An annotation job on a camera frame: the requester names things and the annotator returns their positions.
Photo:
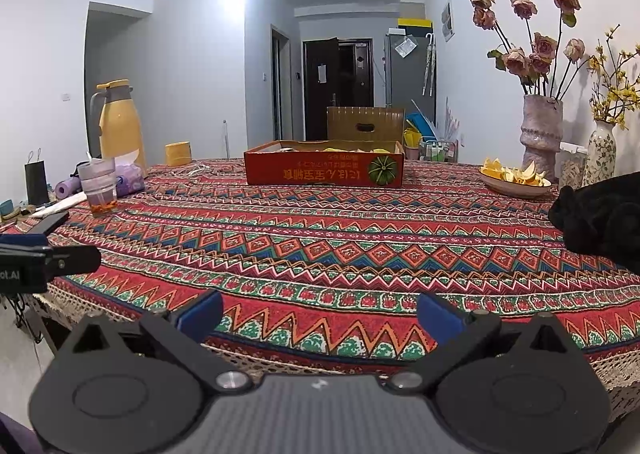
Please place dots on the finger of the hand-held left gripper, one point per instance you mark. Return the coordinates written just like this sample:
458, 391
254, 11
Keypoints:
22, 240
75, 260

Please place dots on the bunch of dried roses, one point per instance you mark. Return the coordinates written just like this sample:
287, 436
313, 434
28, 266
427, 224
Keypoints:
542, 46

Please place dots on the white folded umbrella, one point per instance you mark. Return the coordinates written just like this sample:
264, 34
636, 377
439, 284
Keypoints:
429, 64

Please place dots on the yellow flower branches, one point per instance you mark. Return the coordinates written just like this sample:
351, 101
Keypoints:
622, 96

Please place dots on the yellow and black box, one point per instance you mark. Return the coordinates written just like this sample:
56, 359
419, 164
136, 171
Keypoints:
415, 22

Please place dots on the white mop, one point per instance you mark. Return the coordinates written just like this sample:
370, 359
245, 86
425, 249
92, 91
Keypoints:
226, 139

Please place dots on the framed wall picture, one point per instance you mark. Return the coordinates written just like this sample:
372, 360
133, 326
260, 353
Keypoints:
448, 21

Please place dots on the purple tissue pack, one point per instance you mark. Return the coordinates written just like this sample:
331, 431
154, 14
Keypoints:
131, 181

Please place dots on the dark entrance door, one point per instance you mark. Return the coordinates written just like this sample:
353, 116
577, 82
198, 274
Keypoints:
320, 104

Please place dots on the red patterned tablecloth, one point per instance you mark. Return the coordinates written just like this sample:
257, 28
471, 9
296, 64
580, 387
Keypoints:
320, 244

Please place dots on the pile of orange peels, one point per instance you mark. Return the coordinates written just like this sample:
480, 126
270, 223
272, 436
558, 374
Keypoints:
530, 176

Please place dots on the metal storage cart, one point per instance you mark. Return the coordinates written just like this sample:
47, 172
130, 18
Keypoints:
437, 151

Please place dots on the yellow thermos jug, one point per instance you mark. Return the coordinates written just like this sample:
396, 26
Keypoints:
122, 134

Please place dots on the clear plastic cup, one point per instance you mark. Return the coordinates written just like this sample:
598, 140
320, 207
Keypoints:
97, 184

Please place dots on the person's purple clothing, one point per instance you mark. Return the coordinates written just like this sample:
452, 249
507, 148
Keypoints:
15, 436

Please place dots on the clear plastic bag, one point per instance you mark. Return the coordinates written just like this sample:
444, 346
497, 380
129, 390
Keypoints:
405, 46

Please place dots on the black smartphone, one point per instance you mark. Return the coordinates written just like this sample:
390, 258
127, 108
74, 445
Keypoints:
50, 224

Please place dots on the white paper notice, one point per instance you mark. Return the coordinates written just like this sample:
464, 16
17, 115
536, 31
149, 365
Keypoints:
322, 74

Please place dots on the floral patterned vase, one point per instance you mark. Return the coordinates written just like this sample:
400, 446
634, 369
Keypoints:
600, 154

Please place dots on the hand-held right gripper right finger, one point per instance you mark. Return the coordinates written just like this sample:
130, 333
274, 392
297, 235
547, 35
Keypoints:
440, 319

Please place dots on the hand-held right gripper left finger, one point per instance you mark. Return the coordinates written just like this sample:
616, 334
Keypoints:
200, 316

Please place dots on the pink ceramic vase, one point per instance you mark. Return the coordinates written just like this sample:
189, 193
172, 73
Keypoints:
540, 144

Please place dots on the shallow ceramic plate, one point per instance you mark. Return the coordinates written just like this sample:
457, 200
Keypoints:
515, 190

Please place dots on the brown wooden chair back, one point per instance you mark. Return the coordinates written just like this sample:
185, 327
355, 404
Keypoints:
340, 126

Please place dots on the glass storage jar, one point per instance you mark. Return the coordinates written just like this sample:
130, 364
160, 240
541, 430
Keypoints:
572, 169

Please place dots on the orange cardboard box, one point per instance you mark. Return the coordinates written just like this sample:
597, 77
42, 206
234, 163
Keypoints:
310, 171

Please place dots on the black paper bag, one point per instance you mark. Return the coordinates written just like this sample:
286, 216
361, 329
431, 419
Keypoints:
36, 181

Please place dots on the blue plastic item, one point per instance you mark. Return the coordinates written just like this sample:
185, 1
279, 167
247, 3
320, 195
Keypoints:
420, 126

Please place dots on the grey interior door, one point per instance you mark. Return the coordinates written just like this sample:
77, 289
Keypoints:
281, 94

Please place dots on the grey refrigerator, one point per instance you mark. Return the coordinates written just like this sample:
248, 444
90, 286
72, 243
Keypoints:
400, 79

